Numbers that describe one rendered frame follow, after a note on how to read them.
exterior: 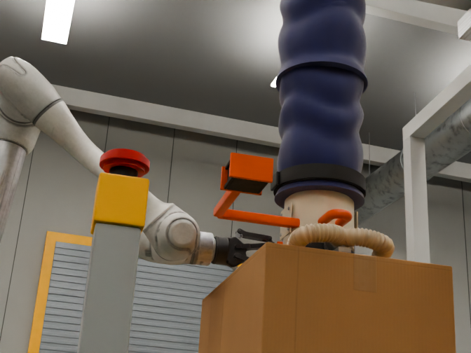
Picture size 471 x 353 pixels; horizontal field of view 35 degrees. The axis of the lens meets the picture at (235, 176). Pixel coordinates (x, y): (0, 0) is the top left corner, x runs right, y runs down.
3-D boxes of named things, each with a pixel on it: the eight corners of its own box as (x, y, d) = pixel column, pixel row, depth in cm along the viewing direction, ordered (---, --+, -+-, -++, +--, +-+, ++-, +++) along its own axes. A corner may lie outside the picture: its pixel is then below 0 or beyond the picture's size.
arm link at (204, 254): (186, 267, 202) (208, 270, 203) (193, 259, 194) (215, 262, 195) (189, 235, 205) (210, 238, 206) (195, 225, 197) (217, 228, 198)
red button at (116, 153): (151, 177, 101) (153, 150, 103) (99, 170, 100) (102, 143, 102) (144, 195, 108) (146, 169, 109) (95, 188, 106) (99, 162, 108)
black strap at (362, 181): (380, 186, 176) (380, 170, 178) (287, 172, 171) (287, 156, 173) (345, 214, 197) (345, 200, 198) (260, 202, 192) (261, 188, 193)
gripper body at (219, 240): (210, 238, 206) (242, 242, 207) (208, 268, 202) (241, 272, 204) (216, 230, 199) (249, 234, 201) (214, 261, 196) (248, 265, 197)
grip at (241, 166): (272, 182, 144) (273, 158, 146) (229, 176, 142) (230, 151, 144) (261, 195, 152) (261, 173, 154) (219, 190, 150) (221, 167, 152)
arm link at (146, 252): (186, 269, 203) (193, 265, 191) (128, 262, 200) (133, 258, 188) (189, 230, 206) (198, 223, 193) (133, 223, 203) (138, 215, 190)
